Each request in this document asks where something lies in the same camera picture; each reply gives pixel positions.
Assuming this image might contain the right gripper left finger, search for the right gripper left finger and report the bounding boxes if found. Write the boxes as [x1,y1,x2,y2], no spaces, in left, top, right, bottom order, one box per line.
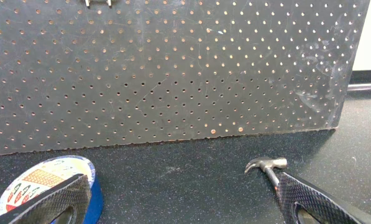
[0,173,92,224]

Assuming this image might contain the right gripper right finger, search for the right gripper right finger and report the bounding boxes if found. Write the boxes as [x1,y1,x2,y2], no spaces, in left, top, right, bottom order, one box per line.
[276,172,371,224]

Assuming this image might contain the roll of blue tape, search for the roll of blue tape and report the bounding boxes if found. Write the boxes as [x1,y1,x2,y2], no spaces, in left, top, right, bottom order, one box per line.
[0,154,104,224]

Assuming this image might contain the hammer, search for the hammer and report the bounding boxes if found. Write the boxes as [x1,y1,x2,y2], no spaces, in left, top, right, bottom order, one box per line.
[244,156,288,191]

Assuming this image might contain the black pegboard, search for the black pegboard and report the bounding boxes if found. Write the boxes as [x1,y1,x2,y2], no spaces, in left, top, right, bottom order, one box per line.
[0,0,371,157]

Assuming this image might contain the metal hook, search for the metal hook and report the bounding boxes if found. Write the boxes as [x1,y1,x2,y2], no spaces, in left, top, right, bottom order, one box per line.
[84,0,112,7]

